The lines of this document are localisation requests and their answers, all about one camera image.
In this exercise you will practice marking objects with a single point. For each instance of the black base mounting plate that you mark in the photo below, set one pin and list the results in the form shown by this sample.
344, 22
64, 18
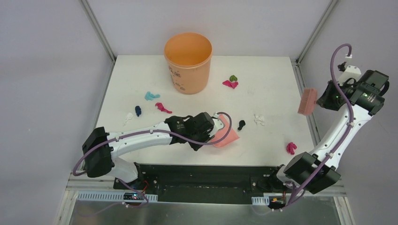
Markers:
207, 184

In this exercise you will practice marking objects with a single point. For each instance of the pink hand brush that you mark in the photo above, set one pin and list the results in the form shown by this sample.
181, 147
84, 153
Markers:
308, 101

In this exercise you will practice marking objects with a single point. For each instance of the black paper scrap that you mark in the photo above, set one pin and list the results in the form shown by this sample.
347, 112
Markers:
242, 123

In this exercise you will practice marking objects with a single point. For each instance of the teal paper scrap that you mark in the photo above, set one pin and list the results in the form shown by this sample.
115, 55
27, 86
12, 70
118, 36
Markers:
151, 96

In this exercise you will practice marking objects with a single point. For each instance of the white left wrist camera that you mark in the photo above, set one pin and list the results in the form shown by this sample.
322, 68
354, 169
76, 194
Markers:
218, 122

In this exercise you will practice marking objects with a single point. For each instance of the dark blue paper scrap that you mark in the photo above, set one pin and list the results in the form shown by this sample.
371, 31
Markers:
138, 110

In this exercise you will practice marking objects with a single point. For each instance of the controller circuit board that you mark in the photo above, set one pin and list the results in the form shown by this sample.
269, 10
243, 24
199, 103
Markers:
133, 197
277, 202

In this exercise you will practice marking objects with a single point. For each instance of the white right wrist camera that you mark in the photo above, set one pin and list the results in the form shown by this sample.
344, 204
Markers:
348, 73

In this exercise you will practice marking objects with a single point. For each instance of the white paper scrap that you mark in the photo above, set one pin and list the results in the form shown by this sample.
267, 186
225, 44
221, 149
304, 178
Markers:
129, 116
259, 119

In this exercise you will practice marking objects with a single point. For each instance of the left aluminium frame post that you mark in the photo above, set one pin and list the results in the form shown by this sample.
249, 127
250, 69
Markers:
97, 28

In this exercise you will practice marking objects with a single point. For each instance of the orange plastic bucket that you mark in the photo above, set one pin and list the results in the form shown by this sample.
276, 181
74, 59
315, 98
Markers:
188, 56

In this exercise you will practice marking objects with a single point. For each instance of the right controller circuit board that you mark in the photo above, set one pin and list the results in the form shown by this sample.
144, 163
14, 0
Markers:
277, 202

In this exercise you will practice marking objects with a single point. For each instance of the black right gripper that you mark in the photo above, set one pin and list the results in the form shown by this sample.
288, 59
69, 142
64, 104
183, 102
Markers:
325, 101

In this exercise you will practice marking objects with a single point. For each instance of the aluminium frame post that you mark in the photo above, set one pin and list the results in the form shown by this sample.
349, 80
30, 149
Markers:
315, 33
97, 28

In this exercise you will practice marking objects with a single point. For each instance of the right aluminium frame post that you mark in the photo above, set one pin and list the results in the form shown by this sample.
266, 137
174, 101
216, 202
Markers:
315, 33

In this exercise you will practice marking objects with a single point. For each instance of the left controller circuit board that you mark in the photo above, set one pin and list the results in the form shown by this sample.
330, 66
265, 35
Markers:
133, 197

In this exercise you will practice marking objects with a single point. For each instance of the aluminium front rail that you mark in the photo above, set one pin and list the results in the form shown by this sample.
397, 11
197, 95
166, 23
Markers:
105, 183

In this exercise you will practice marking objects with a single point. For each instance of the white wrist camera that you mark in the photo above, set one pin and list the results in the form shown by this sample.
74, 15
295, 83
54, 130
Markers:
348, 73
218, 122

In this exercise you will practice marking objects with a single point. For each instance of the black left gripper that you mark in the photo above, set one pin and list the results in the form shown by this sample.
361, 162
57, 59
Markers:
210, 133

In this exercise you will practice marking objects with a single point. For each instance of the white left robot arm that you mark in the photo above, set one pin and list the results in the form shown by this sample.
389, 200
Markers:
103, 150

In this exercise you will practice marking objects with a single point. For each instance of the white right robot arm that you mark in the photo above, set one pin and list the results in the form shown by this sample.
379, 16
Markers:
315, 171

